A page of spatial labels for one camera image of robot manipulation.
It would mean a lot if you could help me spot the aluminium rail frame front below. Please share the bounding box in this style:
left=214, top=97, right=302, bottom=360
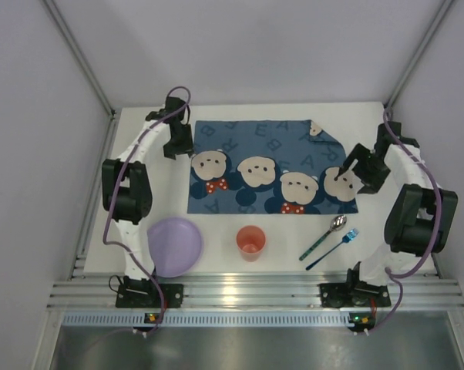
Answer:
left=47, top=273, right=464, bottom=311

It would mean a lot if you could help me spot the blue bear print placemat cloth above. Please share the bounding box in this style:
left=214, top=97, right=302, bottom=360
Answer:
left=187, top=119, right=358, bottom=215

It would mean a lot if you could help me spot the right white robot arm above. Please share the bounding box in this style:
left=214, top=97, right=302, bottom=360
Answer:
left=335, top=121, right=458, bottom=286

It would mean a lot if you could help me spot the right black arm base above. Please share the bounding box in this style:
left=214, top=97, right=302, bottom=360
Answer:
left=319, top=267, right=391, bottom=308

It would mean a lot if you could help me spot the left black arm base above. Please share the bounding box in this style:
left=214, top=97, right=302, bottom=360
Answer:
left=109, top=275, right=184, bottom=309

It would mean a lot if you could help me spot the aluminium frame post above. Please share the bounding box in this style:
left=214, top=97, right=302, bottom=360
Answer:
left=383, top=0, right=456, bottom=111
left=42, top=0, right=117, bottom=119

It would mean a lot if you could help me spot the orange plastic cup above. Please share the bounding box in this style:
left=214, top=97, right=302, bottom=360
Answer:
left=236, top=225, right=266, bottom=262

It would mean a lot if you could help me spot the silver spoon green handle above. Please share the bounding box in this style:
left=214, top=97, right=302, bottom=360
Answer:
left=299, top=214, right=347, bottom=261

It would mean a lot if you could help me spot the perforated cable duct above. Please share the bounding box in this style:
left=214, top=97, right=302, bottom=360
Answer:
left=62, top=311, right=374, bottom=328

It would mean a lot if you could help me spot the left aluminium frame post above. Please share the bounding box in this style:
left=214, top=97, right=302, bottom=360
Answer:
left=42, top=0, right=117, bottom=119

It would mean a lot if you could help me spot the purple plastic plate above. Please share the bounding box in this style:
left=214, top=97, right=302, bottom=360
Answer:
left=147, top=217, right=203, bottom=278

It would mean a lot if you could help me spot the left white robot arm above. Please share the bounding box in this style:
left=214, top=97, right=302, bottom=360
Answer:
left=102, top=96, right=194, bottom=281

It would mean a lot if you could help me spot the right aluminium frame post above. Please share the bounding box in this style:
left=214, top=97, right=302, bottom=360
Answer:
left=383, top=0, right=456, bottom=111

